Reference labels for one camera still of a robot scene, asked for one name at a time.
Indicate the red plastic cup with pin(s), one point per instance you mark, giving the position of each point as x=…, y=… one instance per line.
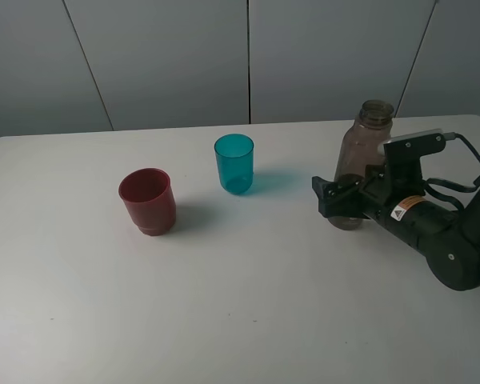
x=149, y=200

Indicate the teal transparent plastic cup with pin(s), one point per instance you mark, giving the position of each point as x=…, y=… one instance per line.
x=235, y=162

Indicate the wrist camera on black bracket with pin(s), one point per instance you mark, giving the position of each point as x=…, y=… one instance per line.
x=403, y=157

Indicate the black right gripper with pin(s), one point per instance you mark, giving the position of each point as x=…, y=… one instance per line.
x=393, y=209

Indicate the brown transparent water bottle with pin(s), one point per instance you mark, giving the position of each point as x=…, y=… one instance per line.
x=360, y=143

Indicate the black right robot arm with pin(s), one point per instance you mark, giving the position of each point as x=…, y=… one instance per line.
x=450, y=244

